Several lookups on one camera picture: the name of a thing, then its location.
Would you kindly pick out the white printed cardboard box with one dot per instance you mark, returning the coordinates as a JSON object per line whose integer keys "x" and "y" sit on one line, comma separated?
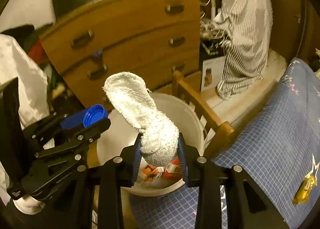
{"x": 212, "y": 70}

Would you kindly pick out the grey striped hanging cloth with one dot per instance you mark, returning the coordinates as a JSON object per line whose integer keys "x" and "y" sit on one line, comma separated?
{"x": 248, "y": 26}

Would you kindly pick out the white gloved hand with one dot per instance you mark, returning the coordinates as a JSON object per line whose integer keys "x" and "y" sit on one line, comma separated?
{"x": 28, "y": 205}

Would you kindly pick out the blue bottle cap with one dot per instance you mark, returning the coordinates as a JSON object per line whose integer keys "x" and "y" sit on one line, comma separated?
{"x": 94, "y": 114}

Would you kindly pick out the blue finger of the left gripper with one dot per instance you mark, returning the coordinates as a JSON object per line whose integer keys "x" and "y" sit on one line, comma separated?
{"x": 73, "y": 121}

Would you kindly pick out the blue checked bed sheet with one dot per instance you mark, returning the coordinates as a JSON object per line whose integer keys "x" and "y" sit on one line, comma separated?
{"x": 278, "y": 149}

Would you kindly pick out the white plastic trash bin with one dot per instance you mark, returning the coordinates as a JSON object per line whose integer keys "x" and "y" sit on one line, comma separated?
{"x": 120, "y": 135}

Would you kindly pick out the orange cigarette pack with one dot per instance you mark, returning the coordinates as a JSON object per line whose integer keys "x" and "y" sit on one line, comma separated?
{"x": 149, "y": 173}

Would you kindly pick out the wooden chest of drawers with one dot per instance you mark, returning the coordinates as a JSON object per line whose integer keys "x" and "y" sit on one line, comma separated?
{"x": 149, "y": 38}

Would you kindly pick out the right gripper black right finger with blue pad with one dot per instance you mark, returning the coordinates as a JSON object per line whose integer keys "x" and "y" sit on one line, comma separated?
{"x": 247, "y": 205}

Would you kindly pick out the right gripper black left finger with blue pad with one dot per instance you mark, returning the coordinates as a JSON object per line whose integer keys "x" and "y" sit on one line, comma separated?
{"x": 118, "y": 172}

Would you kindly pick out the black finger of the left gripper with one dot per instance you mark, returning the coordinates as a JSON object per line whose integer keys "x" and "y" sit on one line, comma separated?
{"x": 85, "y": 131}

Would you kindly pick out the white towel sock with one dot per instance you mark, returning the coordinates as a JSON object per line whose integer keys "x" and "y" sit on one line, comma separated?
{"x": 130, "y": 97}

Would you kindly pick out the yellow snack wrapper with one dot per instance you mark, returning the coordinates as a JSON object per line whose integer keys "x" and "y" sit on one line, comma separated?
{"x": 302, "y": 196}

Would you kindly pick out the dark wooden wardrobe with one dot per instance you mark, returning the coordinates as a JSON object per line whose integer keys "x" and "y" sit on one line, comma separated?
{"x": 295, "y": 31}

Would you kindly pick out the white plastic bag left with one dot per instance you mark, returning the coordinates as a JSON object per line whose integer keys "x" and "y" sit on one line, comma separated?
{"x": 32, "y": 82}

